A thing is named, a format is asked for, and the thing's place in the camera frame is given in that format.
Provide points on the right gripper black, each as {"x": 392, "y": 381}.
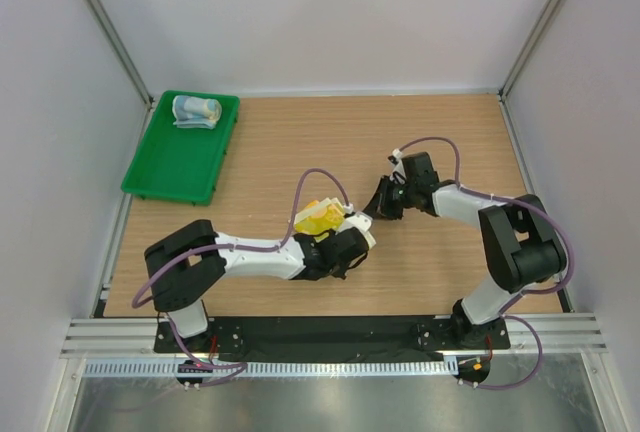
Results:
{"x": 380, "y": 205}

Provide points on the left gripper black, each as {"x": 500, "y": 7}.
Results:
{"x": 341, "y": 272}

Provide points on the yellow green patterned towel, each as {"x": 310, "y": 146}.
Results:
{"x": 320, "y": 216}

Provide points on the blue polka dot towel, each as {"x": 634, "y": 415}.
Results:
{"x": 195, "y": 113}

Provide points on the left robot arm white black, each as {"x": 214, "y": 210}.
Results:
{"x": 183, "y": 266}

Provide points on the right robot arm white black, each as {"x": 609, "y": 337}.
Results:
{"x": 521, "y": 247}

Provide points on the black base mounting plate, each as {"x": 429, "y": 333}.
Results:
{"x": 337, "y": 340}

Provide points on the green plastic tray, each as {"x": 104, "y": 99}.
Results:
{"x": 178, "y": 164}

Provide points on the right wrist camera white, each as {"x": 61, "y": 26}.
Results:
{"x": 397, "y": 175}

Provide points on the white slotted cable duct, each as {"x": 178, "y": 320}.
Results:
{"x": 178, "y": 368}

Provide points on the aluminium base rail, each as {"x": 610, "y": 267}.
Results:
{"x": 132, "y": 337}

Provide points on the right aluminium frame post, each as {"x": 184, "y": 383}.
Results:
{"x": 544, "y": 20}

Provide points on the aluminium frame post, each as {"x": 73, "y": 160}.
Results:
{"x": 544, "y": 20}
{"x": 104, "y": 22}

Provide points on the left aluminium frame post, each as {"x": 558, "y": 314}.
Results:
{"x": 104, "y": 22}

